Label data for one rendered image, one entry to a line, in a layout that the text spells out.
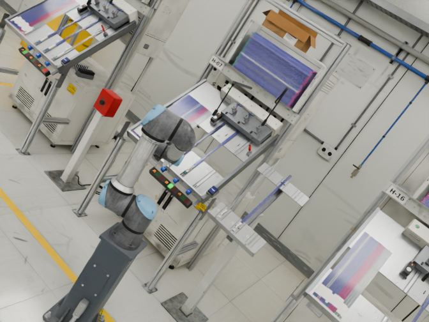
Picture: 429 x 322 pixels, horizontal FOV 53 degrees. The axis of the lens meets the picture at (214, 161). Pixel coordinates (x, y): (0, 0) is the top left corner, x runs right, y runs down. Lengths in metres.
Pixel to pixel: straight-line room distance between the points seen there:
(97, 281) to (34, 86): 2.19
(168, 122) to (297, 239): 2.83
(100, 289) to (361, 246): 1.41
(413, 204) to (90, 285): 1.79
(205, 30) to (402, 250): 3.20
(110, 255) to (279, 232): 2.65
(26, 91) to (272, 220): 2.60
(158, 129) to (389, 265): 1.49
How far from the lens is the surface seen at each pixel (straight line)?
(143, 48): 3.72
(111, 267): 2.08
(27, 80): 4.00
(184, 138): 1.82
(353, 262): 2.51
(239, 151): 2.73
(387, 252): 2.61
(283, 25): 3.26
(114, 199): 1.95
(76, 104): 3.57
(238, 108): 2.88
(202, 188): 2.55
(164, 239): 3.08
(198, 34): 4.92
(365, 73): 4.24
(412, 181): 2.83
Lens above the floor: 1.66
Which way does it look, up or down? 17 degrees down
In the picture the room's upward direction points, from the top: 34 degrees clockwise
